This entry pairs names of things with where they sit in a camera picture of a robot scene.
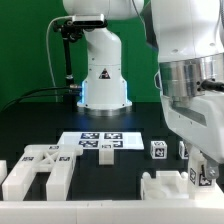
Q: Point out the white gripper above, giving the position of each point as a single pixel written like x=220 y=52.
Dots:
x=202 y=125

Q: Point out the white chair seat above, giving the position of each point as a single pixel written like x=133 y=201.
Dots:
x=175 y=185

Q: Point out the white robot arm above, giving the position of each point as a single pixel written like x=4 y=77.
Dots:
x=184 y=39

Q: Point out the white tagged cube right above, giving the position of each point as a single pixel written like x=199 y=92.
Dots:
x=183 y=151

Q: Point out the white tagged cube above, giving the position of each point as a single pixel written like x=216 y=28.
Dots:
x=158 y=150
x=183 y=151

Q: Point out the white tagged cube left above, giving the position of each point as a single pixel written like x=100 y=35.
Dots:
x=158 y=150

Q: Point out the white block at left edge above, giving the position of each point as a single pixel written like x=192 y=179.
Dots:
x=3 y=170

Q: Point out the white obstacle wall frame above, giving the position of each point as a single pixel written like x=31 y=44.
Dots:
x=205 y=210

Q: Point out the white marker base plate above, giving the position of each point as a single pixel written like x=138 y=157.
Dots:
x=92 y=140

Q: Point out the white chair back frame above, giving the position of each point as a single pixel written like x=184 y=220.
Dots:
x=56 y=160

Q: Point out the black camera stand pole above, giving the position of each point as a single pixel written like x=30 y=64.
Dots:
x=70 y=97

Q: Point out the black camera on stand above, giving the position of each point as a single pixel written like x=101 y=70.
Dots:
x=73 y=27

